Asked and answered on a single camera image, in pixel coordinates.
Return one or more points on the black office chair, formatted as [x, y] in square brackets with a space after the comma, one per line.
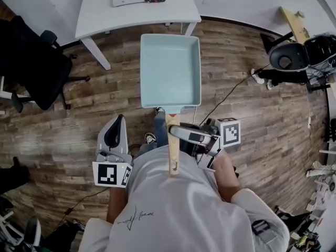
[34, 69]

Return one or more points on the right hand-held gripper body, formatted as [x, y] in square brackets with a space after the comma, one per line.
[228, 134]

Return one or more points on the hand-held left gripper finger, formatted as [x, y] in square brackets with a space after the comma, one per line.
[125, 135]
[111, 132]

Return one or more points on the light blue rectangular pan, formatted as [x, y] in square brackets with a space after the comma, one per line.
[170, 69]

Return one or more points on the white table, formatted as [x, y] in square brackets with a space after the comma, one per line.
[141, 17]

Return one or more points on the white power strip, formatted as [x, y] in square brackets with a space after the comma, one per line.
[309, 122]

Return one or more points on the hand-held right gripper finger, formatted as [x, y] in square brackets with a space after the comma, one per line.
[183, 133]

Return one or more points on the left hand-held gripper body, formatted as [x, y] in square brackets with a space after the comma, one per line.
[110, 172]

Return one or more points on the black bag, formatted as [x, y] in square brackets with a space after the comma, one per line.
[15, 173]

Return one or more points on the person's blue jeans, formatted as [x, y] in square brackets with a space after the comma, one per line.
[160, 130]

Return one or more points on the open grey hard case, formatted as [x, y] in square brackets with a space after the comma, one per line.
[288, 58]

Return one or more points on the person's right forearm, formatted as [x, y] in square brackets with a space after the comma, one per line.
[227, 177]

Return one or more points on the person's left forearm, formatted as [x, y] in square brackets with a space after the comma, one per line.
[118, 206]

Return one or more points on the person's white shirt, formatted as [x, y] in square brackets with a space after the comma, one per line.
[183, 209]

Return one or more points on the person's black white shoe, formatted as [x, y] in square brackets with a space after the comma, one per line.
[160, 110]
[150, 138]

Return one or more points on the wooden plank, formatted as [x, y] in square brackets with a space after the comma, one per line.
[294, 22]

